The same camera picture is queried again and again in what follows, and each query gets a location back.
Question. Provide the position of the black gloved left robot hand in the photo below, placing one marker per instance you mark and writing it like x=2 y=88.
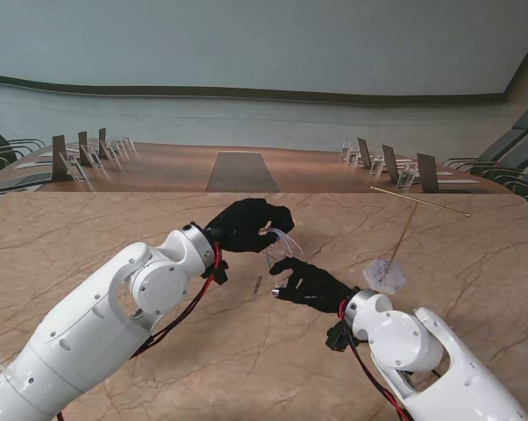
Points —
x=242 y=228

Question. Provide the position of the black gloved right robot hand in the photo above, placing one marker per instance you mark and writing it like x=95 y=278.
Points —
x=316 y=287

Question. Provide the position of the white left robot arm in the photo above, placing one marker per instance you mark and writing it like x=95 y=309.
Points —
x=97 y=320

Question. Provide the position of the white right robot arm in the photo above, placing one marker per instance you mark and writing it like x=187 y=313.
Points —
x=422 y=346

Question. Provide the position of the gold rack with marble base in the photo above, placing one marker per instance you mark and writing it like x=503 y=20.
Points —
x=384 y=276

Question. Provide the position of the brown conference table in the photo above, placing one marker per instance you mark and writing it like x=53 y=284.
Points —
x=167 y=171

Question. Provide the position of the clear acrylic name plate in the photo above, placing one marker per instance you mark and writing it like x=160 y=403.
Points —
x=75 y=169
x=405 y=179
x=346 y=151
x=376 y=167
x=92 y=158

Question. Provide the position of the dark upright desk panel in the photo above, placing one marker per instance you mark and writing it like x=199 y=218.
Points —
x=364 y=152
x=60 y=158
x=427 y=172
x=390 y=163
x=102 y=140
x=83 y=147

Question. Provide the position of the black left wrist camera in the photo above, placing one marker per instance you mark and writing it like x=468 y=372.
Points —
x=220 y=272

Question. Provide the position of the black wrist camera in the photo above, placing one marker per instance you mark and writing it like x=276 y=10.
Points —
x=220 y=272
x=338 y=337

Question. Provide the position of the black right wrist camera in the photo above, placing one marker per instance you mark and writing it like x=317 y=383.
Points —
x=338 y=337

